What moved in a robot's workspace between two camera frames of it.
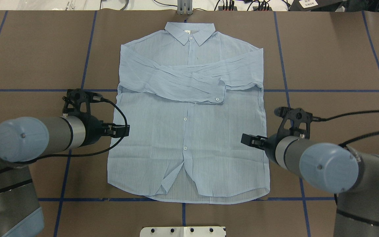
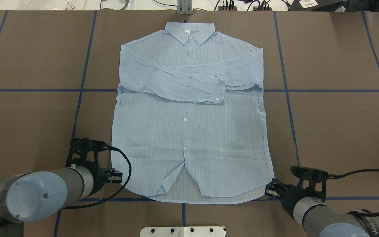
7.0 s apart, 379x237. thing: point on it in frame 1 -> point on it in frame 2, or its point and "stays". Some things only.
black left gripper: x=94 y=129 -> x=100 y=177
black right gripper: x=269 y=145 -> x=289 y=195
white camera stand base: x=183 y=231 stays
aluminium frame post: x=185 y=7 stays
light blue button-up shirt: x=190 y=91 stays
